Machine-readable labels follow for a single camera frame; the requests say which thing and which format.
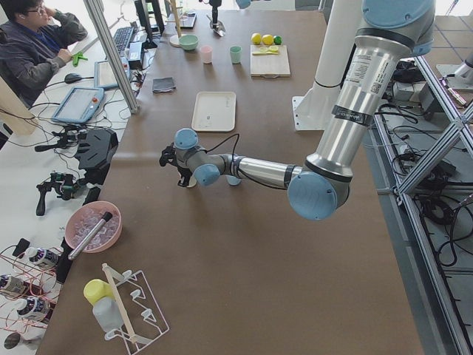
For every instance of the wooden cutting board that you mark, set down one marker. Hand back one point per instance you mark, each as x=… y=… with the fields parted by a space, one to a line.
x=270 y=66

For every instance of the light blue cup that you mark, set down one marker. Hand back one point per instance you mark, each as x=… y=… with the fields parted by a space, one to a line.
x=233 y=181

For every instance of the steel ice scoop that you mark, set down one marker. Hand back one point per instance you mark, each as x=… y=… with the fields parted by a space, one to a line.
x=217 y=26

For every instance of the green cup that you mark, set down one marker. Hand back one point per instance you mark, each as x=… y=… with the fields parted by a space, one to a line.
x=235 y=54

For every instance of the cream rectangular tray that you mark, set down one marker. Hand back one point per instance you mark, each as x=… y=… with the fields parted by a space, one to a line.
x=214 y=112

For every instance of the grey folded cloth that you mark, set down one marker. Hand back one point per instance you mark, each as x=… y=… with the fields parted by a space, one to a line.
x=160 y=85

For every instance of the white wire drying rack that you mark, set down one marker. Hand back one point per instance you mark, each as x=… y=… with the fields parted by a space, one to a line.
x=144 y=322

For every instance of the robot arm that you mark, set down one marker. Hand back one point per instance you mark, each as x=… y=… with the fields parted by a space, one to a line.
x=388 y=32

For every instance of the cream white cup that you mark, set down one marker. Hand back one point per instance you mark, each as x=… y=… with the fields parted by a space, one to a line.
x=192 y=182

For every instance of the blue teach pendant near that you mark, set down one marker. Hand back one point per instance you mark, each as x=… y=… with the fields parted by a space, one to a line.
x=79 y=105

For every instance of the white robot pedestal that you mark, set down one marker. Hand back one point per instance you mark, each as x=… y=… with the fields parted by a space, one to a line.
x=312 y=111

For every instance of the green bowl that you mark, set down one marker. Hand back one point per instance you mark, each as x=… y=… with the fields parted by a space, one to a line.
x=188 y=42

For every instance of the blue teach pendant far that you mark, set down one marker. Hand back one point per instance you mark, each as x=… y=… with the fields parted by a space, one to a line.
x=103 y=76

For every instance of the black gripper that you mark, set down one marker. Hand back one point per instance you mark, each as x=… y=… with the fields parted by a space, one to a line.
x=182 y=173

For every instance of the wooden cup tree stand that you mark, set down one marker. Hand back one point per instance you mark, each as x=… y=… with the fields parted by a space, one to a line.
x=174 y=24

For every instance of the seated person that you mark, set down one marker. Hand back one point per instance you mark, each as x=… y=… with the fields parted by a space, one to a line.
x=34 y=46

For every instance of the yellow plastic knife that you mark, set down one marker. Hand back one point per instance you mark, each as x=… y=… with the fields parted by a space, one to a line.
x=259 y=53

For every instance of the clear bottle on rack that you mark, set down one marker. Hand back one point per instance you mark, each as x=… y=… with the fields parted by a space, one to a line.
x=107 y=314

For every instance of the yellow cup on rack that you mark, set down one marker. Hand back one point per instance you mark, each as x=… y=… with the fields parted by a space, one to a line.
x=97 y=289

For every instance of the blue teach pendant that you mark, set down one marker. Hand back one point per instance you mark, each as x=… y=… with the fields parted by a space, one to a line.
x=103 y=76
x=79 y=105

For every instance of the pink cup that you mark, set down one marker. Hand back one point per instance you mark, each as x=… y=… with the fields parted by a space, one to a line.
x=206 y=54

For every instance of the copper wire bottle rack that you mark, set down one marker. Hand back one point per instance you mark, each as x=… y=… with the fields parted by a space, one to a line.
x=29 y=290

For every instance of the whole lemon outer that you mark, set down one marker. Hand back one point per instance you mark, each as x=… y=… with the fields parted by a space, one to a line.
x=256 y=38

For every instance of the steel muddler black tip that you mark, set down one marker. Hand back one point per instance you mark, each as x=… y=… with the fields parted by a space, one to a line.
x=107 y=216

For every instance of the green lime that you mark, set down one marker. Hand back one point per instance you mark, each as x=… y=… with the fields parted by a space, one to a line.
x=277 y=40

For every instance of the black keyboard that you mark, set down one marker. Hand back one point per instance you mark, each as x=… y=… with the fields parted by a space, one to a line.
x=122 y=38

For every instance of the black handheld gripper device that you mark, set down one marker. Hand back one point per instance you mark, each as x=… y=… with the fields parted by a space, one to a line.
x=65 y=186

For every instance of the whole lemon near lime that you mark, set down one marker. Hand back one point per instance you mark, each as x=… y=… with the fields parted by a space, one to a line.
x=267 y=39

